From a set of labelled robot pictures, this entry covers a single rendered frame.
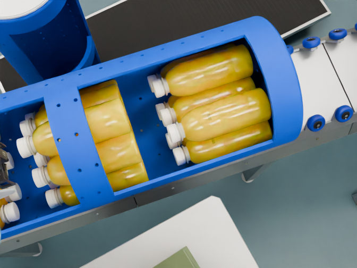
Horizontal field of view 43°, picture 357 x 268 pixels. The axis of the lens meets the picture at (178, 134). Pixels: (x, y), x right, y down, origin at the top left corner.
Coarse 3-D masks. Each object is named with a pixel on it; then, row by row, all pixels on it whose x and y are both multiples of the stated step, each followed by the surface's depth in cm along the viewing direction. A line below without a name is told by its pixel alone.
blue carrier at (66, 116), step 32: (224, 32) 90; (256, 32) 88; (96, 64) 93; (128, 64) 88; (160, 64) 104; (256, 64) 105; (288, 64) 86; (0, 96) 88; (32, 96) 85; (64, 96) 84; (128, 96) 108; (288, 96) 86; (0, 128) 104; (64, 128) 81; (160, 128) 110; (288, 128) 90; (32, 160) 107; (64, 160) 81; (96, 160) 82; (160, 160) 106; (224, 160) 92; (32, 192) 105; (96, 192) 86; (128, 192) 90; (32, 224) 88
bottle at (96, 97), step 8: (104, 88) 93; (112, 88) 93; (80, 96) 93; (88, 96) 92; (96, 96) 92; (104, 96) 92; (112, 96) 92; (120, 96) 92; (88, 104) 91; (96, 104) 91; (40, 112) 92; (32, 120) 93; (40, 120) 91; (32, 128) 92
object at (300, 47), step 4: (352, 28) 123; (348, 32) 120; (352, 32) 120; (356, 32) 119; (328, 36) 122; (320, 40) 120; (324, 40) 120; (328, 40) 119; (332, 40) 118; (336, 40) 117; (340, 40) 117; (296, 48) 119; (300, 48) 119; (304, 48) 118; (308, 48) 117; (312, 48) 116; (316, 48) 116
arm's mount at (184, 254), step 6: (186, 246) 71; (180, 252) 71; (186, 252) 70; (168, 258) 72; (174, 258) 72; (180, 258) 71; (186, 258) 70; (192, 258) 70; (162, 264) 73; (168, 264) 73; (174, 264) 72; (180, 264) 71; (186, 264) 70; (192, 264) 70
